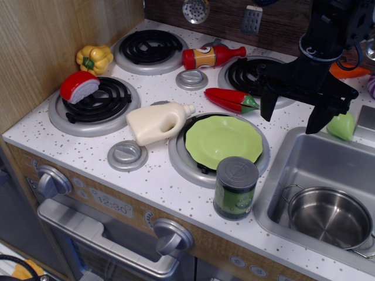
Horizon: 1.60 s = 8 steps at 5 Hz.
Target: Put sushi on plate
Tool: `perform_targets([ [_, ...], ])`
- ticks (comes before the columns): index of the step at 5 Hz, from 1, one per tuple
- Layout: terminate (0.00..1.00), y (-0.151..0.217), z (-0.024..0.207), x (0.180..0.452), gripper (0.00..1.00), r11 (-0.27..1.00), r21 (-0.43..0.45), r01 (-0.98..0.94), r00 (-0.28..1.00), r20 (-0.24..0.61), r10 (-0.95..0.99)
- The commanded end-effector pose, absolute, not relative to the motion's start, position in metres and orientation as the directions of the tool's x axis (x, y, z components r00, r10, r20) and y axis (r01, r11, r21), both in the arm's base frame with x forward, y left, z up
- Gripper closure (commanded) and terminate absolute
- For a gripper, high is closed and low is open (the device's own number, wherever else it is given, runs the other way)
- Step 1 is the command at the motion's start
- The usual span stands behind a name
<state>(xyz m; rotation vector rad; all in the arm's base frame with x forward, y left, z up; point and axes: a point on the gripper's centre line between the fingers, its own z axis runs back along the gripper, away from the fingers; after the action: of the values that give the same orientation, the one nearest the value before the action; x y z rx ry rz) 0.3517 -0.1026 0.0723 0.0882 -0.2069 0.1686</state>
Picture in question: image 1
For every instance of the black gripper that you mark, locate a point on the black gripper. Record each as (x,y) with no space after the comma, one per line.
(306,81)

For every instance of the red white toy sushi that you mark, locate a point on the red white toy sushi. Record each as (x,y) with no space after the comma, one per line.
(78,86)

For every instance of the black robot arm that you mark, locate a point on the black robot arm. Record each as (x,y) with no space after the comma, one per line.
(335,26)

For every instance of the light green plate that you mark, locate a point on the light green plate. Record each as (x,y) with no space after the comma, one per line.
(212,139)

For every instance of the light green toy pear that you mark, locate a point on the light green toy pear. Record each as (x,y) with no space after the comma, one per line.
(342,126)

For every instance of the orange toy carrot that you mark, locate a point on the orange toy carrot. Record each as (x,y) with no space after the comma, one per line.
(340,73)

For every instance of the silver sink basin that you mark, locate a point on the silver sink basin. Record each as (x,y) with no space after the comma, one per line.
(312,161)

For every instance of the back right stove burner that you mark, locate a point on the back right stove burner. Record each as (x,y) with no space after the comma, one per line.
(240,74)

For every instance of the stove burner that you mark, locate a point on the stove burner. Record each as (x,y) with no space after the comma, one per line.
(196,173)
(150,52)
(240,74)
(101,113)

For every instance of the red toy chili pepper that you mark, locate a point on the red toy chili pepper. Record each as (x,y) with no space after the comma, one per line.
(233,100)

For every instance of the purple toy onion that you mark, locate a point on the purple toy onion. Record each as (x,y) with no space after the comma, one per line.
(371,86)

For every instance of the green labelled toy can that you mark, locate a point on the green labelled toy can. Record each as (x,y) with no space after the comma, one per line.
(236,179)

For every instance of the hanging metal spatula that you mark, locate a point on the hanging metal spatula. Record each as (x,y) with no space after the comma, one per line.
(251,20)

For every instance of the silver faucet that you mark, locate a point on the silver faucet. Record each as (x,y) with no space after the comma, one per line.
(370,48)

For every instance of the red toy ketchup bottle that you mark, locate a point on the red toy ketchup bottle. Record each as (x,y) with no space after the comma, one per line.
(210,56)

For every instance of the upper grey stovetop knob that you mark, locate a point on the upper grey stovetop knob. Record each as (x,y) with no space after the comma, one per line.
(191,80)

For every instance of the grey stovetop knob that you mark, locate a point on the grey stovetop knob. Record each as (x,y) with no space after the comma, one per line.
(191,80)
(127,156)

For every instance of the steel pot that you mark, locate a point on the steel pot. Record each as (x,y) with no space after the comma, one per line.
(332,216)

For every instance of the front right stove burner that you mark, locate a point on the front right stove burner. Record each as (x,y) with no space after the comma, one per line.
(196,173)

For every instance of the hanging metal strainer spoon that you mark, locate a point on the hanging metal strainer spoon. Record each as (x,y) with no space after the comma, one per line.
(196,11)

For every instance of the cream toy detergent bottle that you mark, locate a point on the cream toy detergent bottle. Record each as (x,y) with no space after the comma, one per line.
(158,122)

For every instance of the back left stove burner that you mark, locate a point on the back left stove burner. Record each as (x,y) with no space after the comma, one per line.
(150,52)

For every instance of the lower grey stovetop knob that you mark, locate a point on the lower grey stovetop knob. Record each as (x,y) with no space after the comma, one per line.
(127,156)

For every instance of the right grey oven knob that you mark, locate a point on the right grey oven knob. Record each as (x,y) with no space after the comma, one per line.
(171,236)

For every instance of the grey oven knob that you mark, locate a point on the grey oven knob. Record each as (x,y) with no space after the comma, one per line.
(52,182)
(171,236)

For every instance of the front left stove burner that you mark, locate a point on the front left stove burner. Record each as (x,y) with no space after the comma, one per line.
(101,113)

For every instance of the oven clock display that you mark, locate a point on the oven clock display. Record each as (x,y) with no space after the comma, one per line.
(112,203)

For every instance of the yellow toy bell pepper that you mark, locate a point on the yellow toy bell pepper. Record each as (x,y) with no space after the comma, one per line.
(94,59)

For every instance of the left grey oven knob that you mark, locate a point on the left grey oven knob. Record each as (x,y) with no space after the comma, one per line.
(52,182)

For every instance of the yellow object on floor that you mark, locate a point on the yellow object on floor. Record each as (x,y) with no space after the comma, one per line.
(22,273)

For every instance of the grey oven door handle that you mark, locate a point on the grey oven door handle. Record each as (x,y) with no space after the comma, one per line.
(99,254)

